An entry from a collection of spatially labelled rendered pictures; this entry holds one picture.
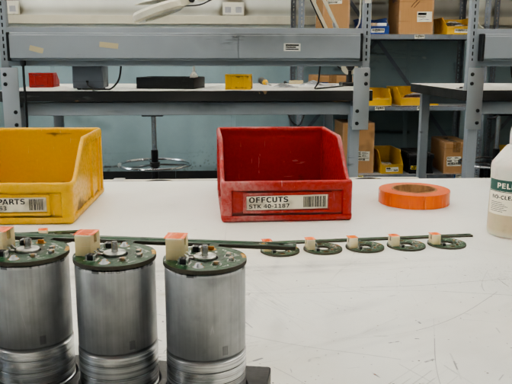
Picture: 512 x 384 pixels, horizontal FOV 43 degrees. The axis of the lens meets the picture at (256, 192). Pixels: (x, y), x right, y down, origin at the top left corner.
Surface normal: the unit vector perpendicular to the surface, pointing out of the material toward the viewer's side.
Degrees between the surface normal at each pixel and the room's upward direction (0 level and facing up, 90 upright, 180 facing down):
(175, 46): 90
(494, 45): 90
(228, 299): 90
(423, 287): 0
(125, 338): 90
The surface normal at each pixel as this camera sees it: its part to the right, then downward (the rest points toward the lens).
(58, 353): 0.82, 0.11
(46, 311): 0.64, 0.15
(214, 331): 0.26, 0.19
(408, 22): 0.01, 0.19
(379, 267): 0.00, -0.98
